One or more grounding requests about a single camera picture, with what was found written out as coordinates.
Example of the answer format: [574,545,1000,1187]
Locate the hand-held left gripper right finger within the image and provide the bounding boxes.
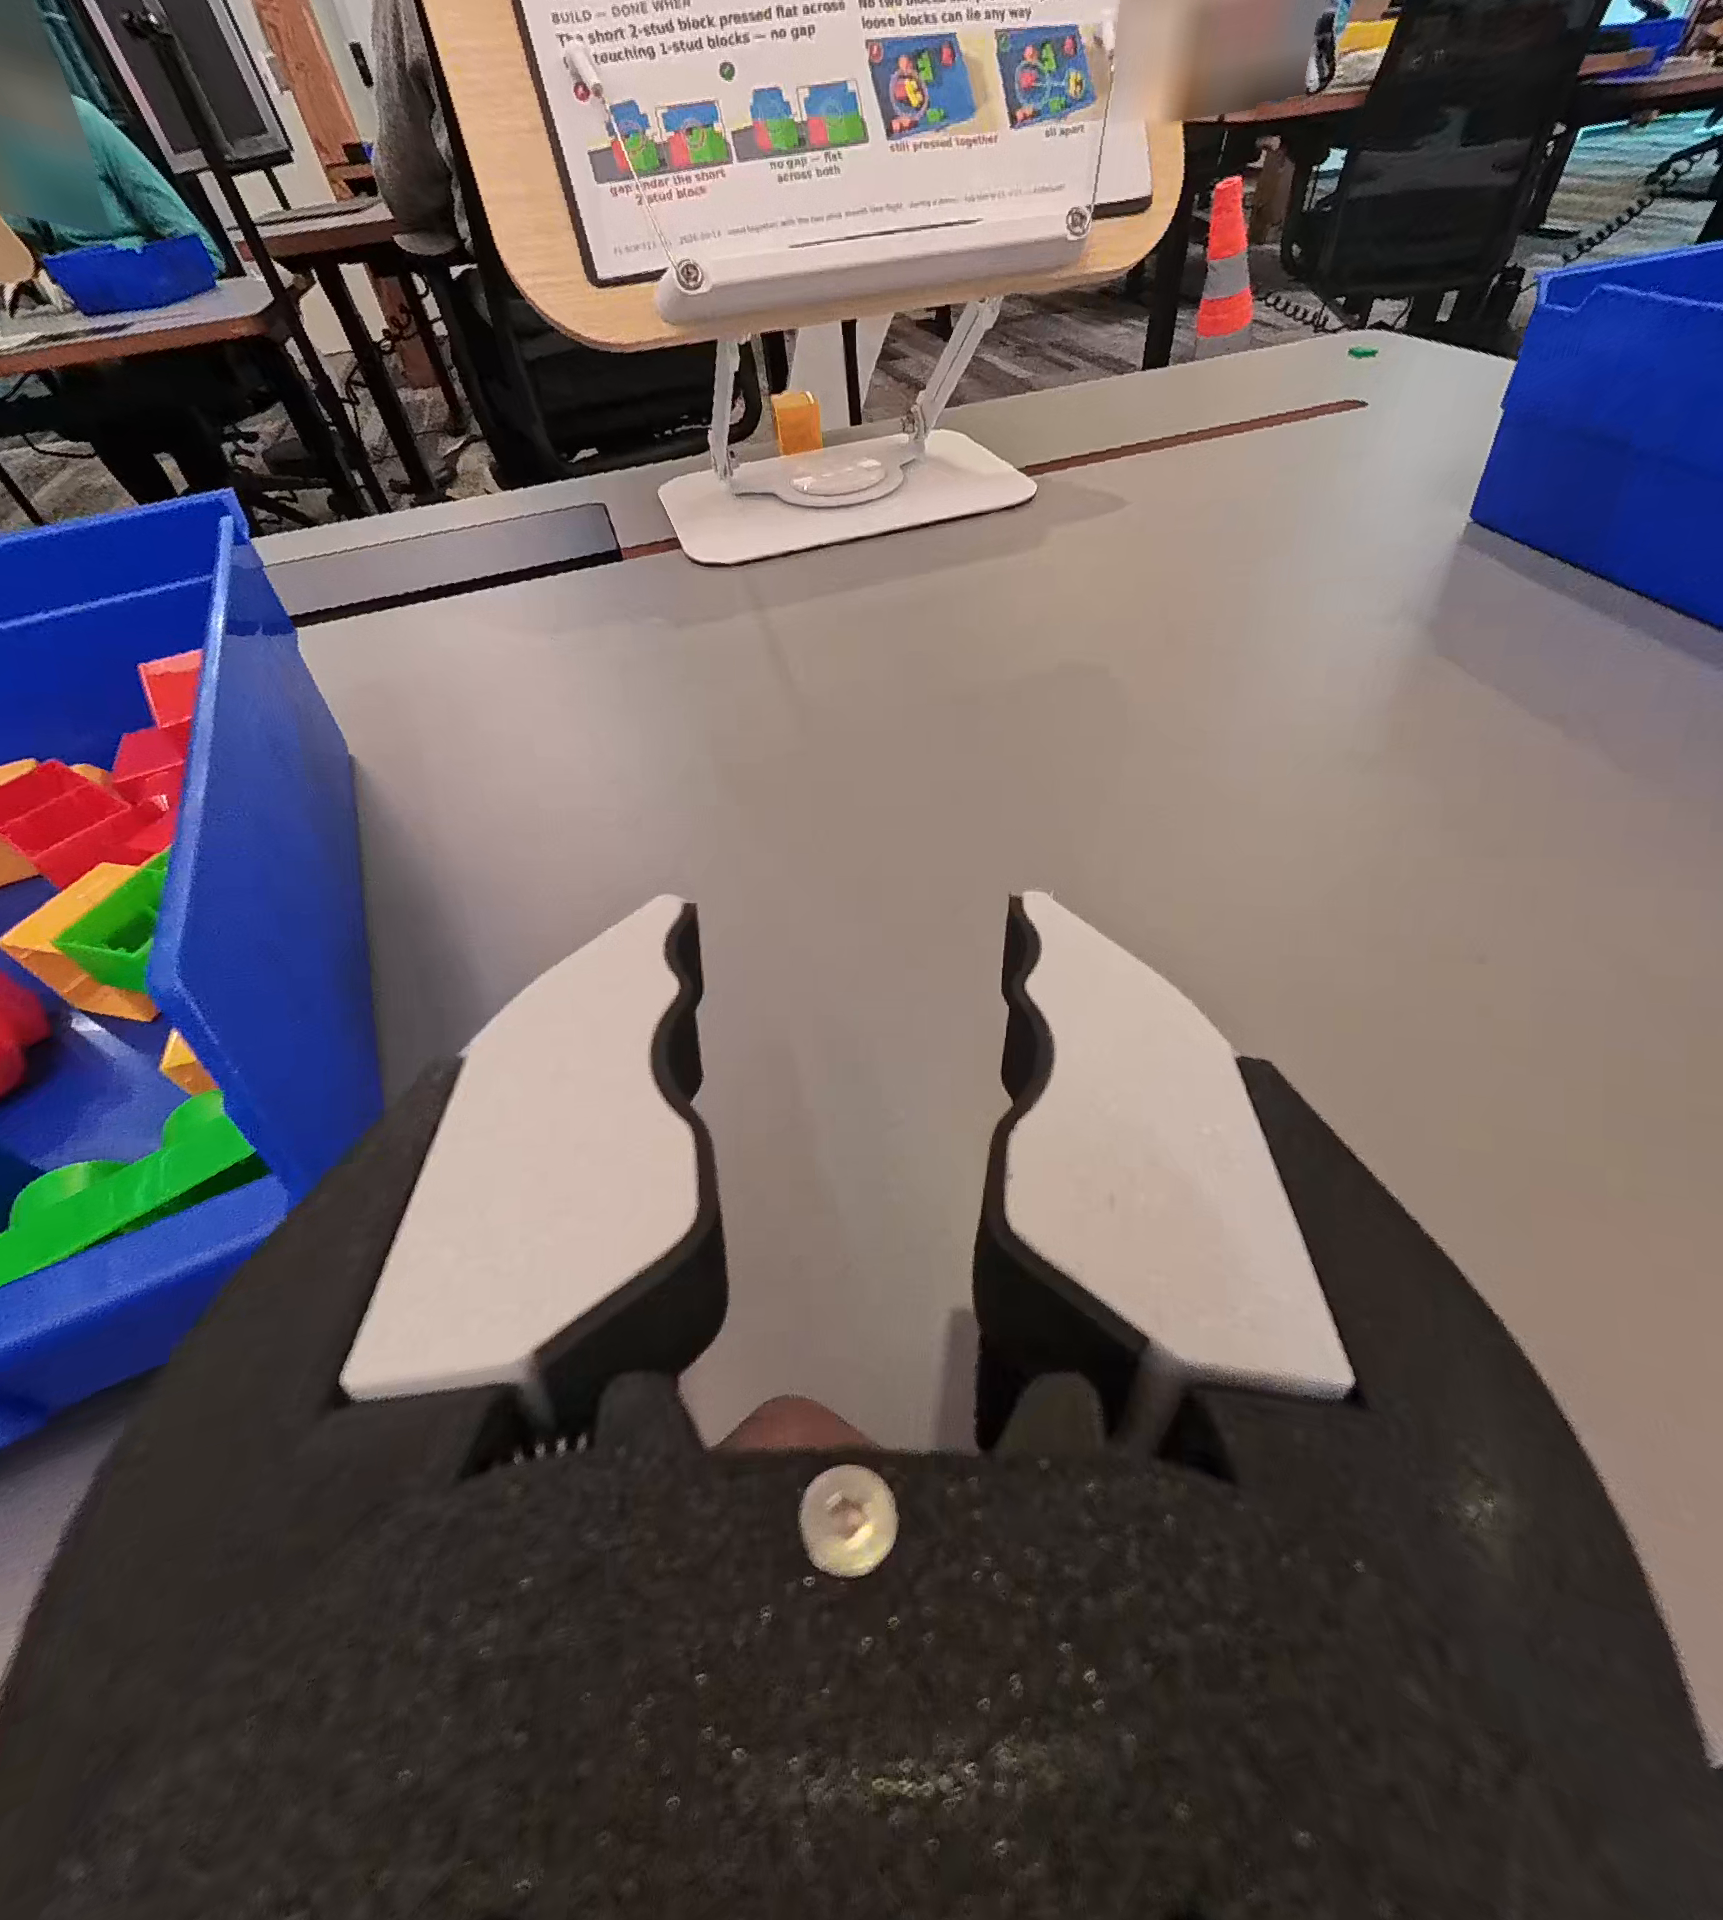
[976,892,1362,1412]

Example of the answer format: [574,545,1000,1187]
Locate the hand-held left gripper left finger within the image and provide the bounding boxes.
[340,894,732,1405]

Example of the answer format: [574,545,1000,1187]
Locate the blue storage bin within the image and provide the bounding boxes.
[45,233,224,319]
[0,490,390,1495]
[1468,228,1723,674]

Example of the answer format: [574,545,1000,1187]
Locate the pile of colourful blocks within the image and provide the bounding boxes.
[0,645,270,1314]

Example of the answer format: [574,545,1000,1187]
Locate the orange traffic cone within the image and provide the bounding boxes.
[1190,174,1262,349]

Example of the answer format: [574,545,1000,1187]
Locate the black office chair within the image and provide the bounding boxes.
[1282,0,1620,338]

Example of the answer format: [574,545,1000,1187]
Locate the printed instruction sheet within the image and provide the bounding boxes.
[518,0,1158,289]

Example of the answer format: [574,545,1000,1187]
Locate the black computer monitor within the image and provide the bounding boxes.
[83,0,300,181]

